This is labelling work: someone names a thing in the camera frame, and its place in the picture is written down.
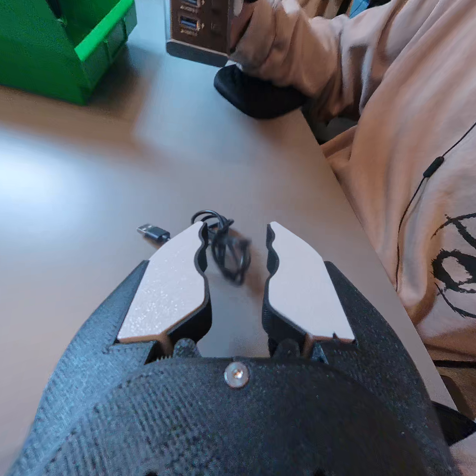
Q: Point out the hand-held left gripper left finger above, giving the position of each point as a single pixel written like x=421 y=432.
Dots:
x=167 y=297

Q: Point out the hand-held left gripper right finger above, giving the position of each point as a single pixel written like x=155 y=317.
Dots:
x=305 y=297

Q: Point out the long black usb hub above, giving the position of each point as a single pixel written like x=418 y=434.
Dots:
x=200 y=37

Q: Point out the green plastic bin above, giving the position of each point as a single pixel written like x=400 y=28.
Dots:
x=37 y=67

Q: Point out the black pad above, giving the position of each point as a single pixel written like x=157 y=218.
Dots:
x=260 y=96

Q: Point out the person in beige hoodie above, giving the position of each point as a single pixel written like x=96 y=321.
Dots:
x=409 y=111

